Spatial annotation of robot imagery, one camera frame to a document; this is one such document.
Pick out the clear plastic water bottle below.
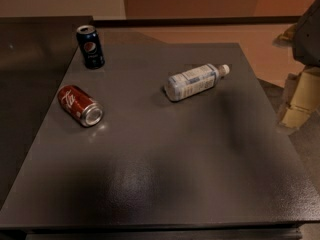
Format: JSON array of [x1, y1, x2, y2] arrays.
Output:
[[164, 64, 230, 102]]

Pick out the blue pepsi can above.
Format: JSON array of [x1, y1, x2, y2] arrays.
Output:
[[76, 25, 105, 69]]

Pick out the red coke can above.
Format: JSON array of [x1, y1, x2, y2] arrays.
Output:
[[57, 85, 104, 127]]

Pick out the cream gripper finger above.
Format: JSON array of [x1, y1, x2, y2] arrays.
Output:
[[272, 24, 297, 47], [278, 66, 320, 129]]

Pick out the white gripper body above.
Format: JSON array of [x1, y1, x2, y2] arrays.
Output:
[[293, 0, 320, 67]]

